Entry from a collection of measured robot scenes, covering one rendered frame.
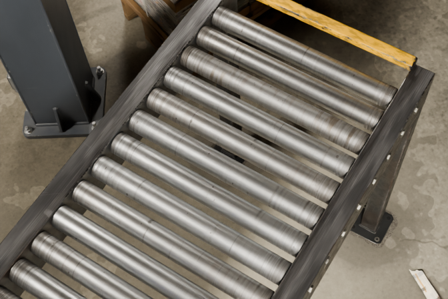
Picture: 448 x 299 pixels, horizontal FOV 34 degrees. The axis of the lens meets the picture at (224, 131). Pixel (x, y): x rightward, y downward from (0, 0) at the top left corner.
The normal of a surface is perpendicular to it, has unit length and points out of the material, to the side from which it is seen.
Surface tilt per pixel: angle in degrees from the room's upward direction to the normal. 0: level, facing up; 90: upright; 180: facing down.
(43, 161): 0
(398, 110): 0
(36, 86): 90
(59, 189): 0
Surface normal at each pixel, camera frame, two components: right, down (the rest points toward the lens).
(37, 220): -0.04, -0.49
